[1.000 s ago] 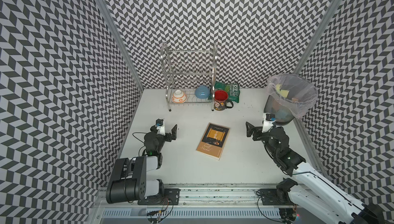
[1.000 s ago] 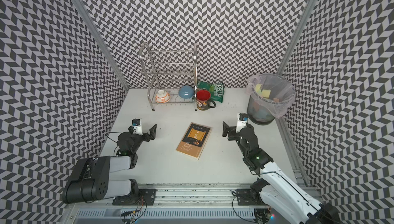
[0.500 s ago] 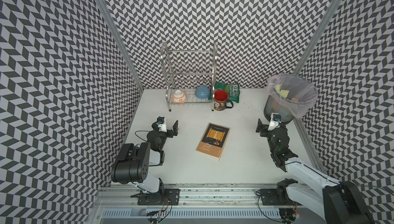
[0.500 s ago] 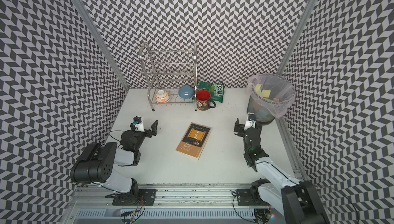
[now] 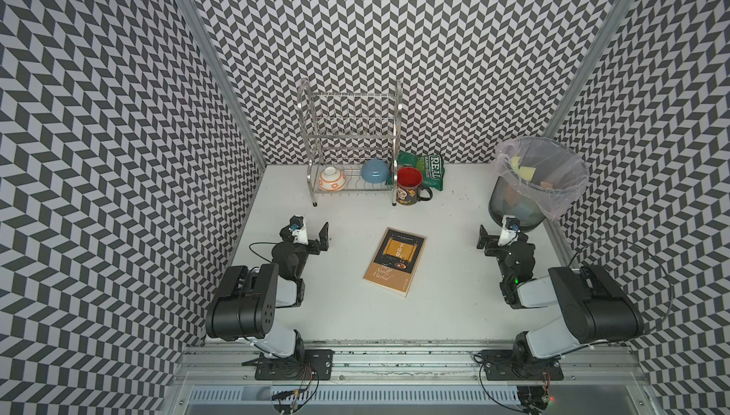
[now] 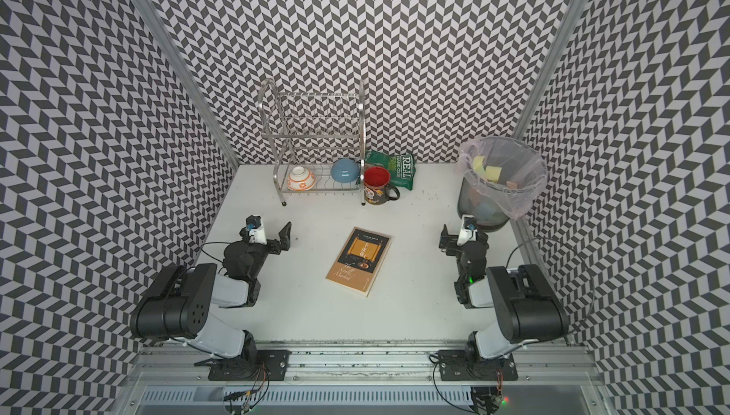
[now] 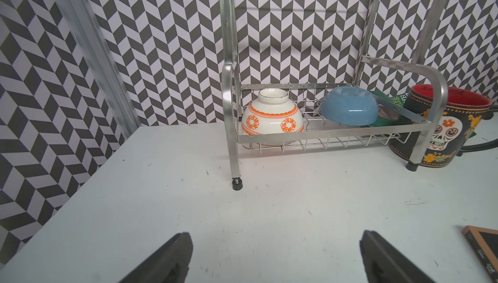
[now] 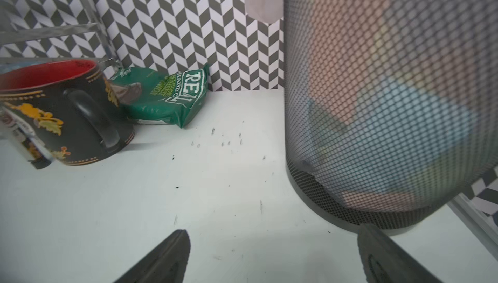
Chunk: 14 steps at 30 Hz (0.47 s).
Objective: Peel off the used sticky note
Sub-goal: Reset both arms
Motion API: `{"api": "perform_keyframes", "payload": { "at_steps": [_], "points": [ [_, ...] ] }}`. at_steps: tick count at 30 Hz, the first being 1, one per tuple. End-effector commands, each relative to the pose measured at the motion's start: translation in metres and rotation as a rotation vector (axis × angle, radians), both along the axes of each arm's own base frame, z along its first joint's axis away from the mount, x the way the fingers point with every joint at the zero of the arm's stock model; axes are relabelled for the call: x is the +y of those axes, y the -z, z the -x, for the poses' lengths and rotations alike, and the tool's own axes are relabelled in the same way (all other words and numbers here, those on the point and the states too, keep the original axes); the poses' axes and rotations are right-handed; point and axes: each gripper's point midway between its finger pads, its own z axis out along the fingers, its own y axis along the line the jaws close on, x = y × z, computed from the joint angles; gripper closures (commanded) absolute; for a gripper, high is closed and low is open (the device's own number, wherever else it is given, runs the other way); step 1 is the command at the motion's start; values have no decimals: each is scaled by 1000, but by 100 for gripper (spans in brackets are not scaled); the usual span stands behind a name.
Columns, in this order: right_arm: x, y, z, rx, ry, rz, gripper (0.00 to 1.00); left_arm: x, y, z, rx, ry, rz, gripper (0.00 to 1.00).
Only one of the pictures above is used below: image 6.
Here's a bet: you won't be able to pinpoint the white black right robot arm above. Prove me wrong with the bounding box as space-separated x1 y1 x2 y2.
438 217 570 362

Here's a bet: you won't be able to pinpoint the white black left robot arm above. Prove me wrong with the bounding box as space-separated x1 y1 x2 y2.
129 215 292 367

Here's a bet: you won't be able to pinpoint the yellow sticky notes in bin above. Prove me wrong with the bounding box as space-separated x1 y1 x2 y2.
471 156 502 183

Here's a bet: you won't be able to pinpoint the black mesh trash bin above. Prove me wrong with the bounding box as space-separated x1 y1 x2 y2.
457 179 509 233

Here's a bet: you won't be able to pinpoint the white orange bowl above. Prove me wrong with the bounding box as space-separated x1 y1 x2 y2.
287 165 317 192

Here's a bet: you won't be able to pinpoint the green snack bag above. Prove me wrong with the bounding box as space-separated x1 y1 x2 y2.
365 150 416 191

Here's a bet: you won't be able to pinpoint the black red floral mug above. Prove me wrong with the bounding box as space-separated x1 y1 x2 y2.
363 166 401 206

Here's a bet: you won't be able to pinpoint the blue bowl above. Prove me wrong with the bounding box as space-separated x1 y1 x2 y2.
330 158 360 184

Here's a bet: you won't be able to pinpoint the clear plastic bin liner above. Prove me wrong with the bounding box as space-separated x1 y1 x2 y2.
455 136 549 220

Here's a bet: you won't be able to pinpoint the silver metal dish rack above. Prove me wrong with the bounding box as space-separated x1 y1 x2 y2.
255 79 368 206

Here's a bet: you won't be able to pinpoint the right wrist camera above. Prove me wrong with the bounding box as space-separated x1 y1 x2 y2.
456 215 478 247

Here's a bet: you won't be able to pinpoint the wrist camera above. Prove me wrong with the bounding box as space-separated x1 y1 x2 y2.
239 215 267 245
456 215 478 247

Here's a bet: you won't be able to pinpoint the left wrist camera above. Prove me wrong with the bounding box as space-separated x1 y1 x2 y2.
239 215 267 245

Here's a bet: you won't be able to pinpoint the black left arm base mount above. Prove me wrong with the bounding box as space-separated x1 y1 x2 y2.
207 348 291 382

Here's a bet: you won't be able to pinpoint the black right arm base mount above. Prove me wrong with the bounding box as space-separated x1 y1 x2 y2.
430 350 518 382

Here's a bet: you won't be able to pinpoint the aluminium front rail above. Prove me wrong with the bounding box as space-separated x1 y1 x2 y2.
128 341 601 386

